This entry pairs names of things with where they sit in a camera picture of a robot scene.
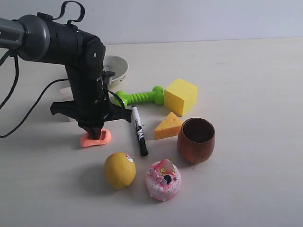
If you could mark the pink toy cake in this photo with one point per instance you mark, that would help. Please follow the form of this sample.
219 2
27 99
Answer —
162 180

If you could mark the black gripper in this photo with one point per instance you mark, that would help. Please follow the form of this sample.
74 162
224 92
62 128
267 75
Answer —
94 115

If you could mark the green plastic dumbbell toy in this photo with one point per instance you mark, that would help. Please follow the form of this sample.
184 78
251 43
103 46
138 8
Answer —
156 95

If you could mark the yellow cheese wedge toy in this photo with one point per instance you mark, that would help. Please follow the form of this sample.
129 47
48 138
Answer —
169 127

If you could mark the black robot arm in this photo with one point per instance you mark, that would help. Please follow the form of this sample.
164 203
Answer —
39 38

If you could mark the yellow lemon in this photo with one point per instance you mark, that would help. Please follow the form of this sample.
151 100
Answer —
120 170

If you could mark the black marker pen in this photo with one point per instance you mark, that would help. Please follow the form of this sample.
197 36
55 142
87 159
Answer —
139 131

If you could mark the light wooden cube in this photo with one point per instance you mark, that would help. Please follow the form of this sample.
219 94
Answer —
66 94

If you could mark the orange soft dough lump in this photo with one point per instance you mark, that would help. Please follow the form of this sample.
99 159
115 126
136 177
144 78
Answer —
104 139

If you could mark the grey ceramic bowl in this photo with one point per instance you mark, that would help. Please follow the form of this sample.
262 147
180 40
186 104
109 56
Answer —
119 66

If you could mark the yellow foam cube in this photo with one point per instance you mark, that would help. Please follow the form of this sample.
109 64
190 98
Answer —
180 97

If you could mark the brown wooden cup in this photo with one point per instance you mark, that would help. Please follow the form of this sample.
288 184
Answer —
196 140

